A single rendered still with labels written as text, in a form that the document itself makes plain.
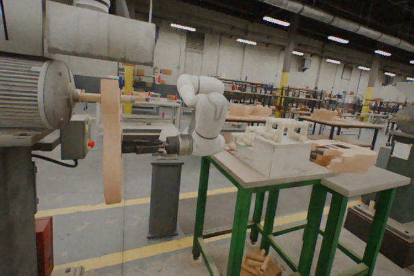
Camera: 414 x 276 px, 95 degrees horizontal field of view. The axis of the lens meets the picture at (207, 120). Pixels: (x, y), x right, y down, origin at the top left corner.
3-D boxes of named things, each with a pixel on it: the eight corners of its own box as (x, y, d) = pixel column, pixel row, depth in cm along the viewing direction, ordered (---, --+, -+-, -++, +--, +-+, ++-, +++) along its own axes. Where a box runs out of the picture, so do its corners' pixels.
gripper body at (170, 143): (178, 156, 75) (154, 158, 72) (173, 151, 83) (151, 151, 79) (178, 138, 74) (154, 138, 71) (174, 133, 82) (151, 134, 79)
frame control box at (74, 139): (17, 179, 82) (13, 121, 78) (38, 160, 102) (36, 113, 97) (83, 174, 92) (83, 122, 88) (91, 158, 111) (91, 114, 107)
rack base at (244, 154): (250, 167, 105) (252, 151, 103) (233, 156, 119) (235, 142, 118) (285, 162, 117) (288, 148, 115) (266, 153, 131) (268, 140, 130)
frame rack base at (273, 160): (269, 179, 92) (275, 145, 89) (249, 166, 105) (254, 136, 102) (307, 173, 104) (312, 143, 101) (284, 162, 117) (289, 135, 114)
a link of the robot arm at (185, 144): (185, 151, 85) (172, 152, 83) (186, 132, 84) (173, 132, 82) (191, 158, 77) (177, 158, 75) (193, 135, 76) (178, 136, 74)
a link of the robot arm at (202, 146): (184, 144, 88) (190, 122, 80) (215, 143, 94) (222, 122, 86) (190, 162, 80) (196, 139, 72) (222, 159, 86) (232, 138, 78)
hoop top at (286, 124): (280, 128, 90) (281, 121, 90) (275, 126, 93) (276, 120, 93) (309, 128, 99) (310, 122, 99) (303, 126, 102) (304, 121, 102)
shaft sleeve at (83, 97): (79, 92, 72) (81, 92, 75) (79, 100, 72) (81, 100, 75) (130, 96, 79) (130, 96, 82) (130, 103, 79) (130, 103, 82)
